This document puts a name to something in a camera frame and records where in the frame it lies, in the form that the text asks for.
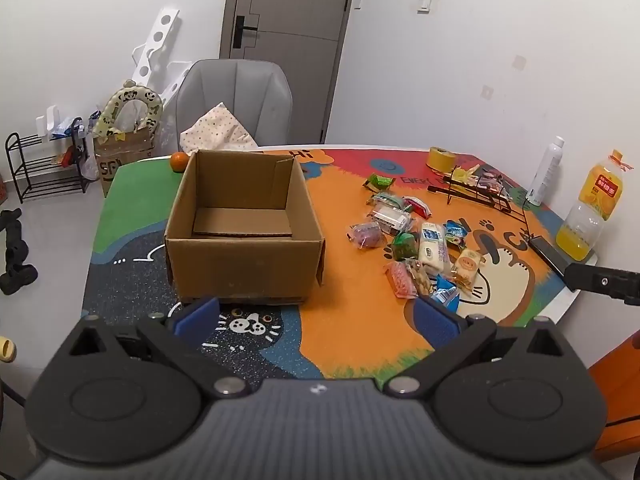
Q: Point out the long white snack packet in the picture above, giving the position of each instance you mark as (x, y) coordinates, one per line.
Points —
(433, 247)

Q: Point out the black phone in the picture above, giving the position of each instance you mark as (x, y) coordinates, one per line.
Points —
(550, 257)

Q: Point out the white perforated board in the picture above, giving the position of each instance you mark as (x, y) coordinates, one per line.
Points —
(157, 45)

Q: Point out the yellow packets in rack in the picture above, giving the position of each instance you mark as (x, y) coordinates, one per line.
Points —
(465, 175)

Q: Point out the purple snack packet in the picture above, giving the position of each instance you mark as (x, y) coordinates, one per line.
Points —
(367, 235)

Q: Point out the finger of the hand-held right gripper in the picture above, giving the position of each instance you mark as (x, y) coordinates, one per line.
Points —
(600, 280)

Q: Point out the white spray bottle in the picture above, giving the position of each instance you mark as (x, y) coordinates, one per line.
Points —
(545, 170)

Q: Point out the dark green snack packet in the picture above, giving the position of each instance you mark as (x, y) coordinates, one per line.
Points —
(404, 246)

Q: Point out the brown cardboard box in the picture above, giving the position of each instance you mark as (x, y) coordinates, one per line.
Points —
(240, 265)

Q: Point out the teal and beige snack packet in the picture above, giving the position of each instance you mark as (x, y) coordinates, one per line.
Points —
(390, 200)

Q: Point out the orange brown snack packet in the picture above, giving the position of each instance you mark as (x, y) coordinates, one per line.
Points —
(421, 280)

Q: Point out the yellow cartoon face snack packet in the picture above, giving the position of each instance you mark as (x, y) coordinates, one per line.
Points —
(468, 265)

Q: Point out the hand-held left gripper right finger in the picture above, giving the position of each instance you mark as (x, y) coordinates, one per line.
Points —
(436, 322)

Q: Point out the small blue cartoon packet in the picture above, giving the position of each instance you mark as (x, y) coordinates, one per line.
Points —
(456, 233)

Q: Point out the colourful cartoon table mat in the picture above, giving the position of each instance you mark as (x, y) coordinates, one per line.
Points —
(350, 310)

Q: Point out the red clear wrapper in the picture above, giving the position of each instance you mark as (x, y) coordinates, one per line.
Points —
(492, 181)

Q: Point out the blue snack packet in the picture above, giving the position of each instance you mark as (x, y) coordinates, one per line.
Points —
(446, 294)

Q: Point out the orange juice bottle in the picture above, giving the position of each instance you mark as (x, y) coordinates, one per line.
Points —
(595, 195)

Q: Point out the brown paper bag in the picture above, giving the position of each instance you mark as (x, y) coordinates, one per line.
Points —
(120, 160)

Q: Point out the grey door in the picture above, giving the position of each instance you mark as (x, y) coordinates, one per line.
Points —
(295, 50)

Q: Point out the yellow tape roll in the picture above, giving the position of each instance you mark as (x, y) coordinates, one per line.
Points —
(440, 160)

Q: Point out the black object on floor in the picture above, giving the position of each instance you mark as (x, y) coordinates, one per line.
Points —
(15, 260)

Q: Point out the clear white wafer packet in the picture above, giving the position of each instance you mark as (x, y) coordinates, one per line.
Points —
(392, 218)

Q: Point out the red orange striped snack packet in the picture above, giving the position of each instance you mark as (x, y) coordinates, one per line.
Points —
(399, 280)

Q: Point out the grey padded chair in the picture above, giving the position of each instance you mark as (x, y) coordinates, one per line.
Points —
(235, 95)

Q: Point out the cream spotted cushion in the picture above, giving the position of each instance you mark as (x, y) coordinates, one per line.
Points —
(215, 130)

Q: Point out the bright green snack packet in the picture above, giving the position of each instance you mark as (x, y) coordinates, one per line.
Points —
(378, 182)

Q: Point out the square wall sticker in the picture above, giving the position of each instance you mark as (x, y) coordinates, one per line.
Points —
(486, 91)
(520, 62)

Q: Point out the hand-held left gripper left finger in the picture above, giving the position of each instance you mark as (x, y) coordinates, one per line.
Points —
(197, 319)

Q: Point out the orange wooden furniture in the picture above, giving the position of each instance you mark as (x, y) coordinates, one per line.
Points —
(620, 390)

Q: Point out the small orange fruit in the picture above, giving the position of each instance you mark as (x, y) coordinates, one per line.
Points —
(179, 162)

